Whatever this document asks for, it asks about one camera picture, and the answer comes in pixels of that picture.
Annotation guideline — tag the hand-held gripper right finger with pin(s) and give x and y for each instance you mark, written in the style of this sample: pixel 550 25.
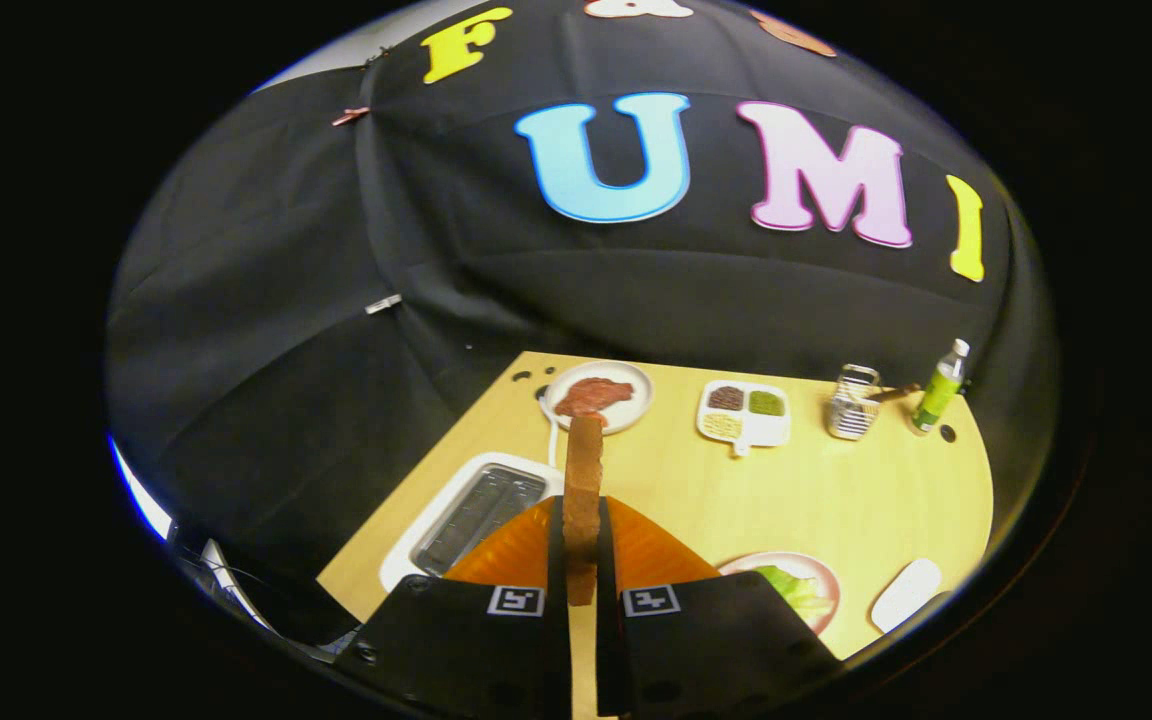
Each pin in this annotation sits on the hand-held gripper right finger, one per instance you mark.
pixel 604 570

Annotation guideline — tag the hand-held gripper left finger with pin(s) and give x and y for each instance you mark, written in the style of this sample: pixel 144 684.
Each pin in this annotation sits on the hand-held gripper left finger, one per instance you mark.
pixel 556 560

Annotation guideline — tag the thick bread slice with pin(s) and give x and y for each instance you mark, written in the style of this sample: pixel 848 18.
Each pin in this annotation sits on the thick bread slice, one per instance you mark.
pixel 583 480

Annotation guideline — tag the green lettuce leaf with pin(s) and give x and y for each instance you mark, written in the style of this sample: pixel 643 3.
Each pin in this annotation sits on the green lettuce leaf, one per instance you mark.
pixel 791 590

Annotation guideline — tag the white toaster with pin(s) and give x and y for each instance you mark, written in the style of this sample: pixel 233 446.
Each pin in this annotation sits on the white toaster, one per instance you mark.
pixel 406 545

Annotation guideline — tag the red-brown meat slice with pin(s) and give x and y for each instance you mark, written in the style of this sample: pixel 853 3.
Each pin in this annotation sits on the red-brown meat slice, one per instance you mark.
pixel 596 393

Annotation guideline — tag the grey oval plate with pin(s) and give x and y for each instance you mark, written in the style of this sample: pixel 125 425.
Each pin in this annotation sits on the grey oval plate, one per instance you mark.
pixel 636 400

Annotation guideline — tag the yellow beans pile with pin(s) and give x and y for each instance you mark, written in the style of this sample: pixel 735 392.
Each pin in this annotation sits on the yellow beans pile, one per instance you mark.
pixel 722 426

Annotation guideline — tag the dark red beans pile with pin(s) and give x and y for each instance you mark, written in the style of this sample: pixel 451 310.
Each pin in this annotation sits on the dark red beans pile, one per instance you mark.
pixel 726 398

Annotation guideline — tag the white divided dish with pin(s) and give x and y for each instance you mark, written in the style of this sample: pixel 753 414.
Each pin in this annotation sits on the white divided dish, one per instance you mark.
pixel 771 432

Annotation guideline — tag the pink round plate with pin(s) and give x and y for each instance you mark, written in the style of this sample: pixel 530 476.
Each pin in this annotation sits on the pink round plate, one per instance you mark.
pixel 826 580

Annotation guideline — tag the green beans pile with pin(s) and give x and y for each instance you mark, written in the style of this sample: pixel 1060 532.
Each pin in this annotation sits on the green beans pile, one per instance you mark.
pixel 767 403

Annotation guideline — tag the black backdrop cloth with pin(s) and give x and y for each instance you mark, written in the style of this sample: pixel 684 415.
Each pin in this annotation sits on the black backdrop cloth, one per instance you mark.
pixel 686 290

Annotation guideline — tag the small white plate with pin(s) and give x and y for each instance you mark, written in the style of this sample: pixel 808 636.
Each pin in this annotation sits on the small white plate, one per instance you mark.
pixel 906 595

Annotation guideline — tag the white clip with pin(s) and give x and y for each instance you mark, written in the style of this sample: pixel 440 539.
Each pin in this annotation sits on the white clip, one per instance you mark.
pixel 384 303

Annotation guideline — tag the green label plastic bottle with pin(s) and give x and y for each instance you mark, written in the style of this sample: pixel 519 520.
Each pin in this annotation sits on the green label plastic bottle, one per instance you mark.
pixel 939 390

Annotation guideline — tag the red clip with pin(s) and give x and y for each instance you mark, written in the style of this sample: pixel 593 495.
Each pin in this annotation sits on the red clip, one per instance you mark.
pixel 350 116

